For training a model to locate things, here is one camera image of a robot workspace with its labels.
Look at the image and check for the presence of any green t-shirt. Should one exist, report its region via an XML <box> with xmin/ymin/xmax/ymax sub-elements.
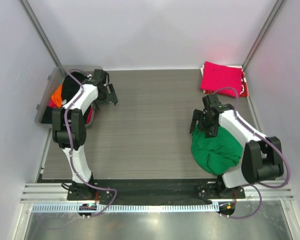
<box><xmin>190</xmin><ymin>125</ymin><xmax>243</xmax><ymax>175</ymax></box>

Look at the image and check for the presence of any slotted white cable duct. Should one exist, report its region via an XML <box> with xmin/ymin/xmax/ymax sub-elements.
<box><xmin>32</xmin><ymin>202</ymin><xmax>219</xmax><ymax>214</ymax></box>

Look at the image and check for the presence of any aluminium frame rail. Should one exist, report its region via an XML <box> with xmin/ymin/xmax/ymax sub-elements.
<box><xmin>20</xmin><ymin>183</ymin><xmax>295</xmax><ymax>203</ymax></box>

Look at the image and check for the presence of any left aluminium corner post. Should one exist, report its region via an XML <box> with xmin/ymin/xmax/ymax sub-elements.
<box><xmin>18</xmin><ymin>0</ymin><xmax>66</xmax><ymax>76</ymax></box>

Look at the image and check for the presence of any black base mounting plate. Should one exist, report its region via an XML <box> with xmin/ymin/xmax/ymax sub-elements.
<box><xmin>61</xmin><ymin>178</ymin><xmax>246</xmax><ymax>206</ymax></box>

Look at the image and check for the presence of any aluminium corner post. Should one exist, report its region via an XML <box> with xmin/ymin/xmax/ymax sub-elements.
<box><xmin>18</xmin><ymin>0</ymin><xmax>66</xmax><ymax>76</ymax></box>
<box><xmin>241</xmin><ymin>0</ymin><xmax>287</xmax><ymax>71</ymax></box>

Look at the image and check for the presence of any folded pink t-shirt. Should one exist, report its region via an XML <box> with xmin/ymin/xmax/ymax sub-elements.
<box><xmin>200</xmin><ymin>61</ymin><xmax>242</xmax><ymax>96</ymax></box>

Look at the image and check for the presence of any black t-shirt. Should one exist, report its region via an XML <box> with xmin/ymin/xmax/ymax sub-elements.
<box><xmin>41</xmin><ymin>70</ymin><xmax>96</xmax><ymax>125</ymax></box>

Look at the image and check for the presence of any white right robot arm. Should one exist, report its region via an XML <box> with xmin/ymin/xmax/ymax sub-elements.
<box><xmin>189</xmin><ymin>94</ymin><xmax>285</xmax><ymax>198</ymax></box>

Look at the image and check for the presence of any orange t-shirt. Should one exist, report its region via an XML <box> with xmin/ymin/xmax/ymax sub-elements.
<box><xmin>49</xmin><ymin>84</ymin><xmax>63</xmax><ymax>108</ymax></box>

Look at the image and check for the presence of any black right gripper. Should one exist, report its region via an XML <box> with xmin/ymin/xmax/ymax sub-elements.
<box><xmin>189</xmin><ymin>109</ymin><xmax>219</xmax><ymax>138</ymax></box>

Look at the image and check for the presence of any clear plastic bin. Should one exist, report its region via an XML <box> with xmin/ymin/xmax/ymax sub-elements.
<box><xmin>34</xmin><ymin>65</ymin><xmax>102</xmax><ymax>129</ymax></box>

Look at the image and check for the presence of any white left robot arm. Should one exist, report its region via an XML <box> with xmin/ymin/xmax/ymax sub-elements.
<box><xmin>50</xmin><ymin>69</ymin><xmax>118</xmax><ymax>200</ymax></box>

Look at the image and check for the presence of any right aluminium corner post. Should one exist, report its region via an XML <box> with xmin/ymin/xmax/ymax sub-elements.
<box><xmin>241</xmin><ymin>0</ymin><xmax>287</xmax><ymax>71</ymax></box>

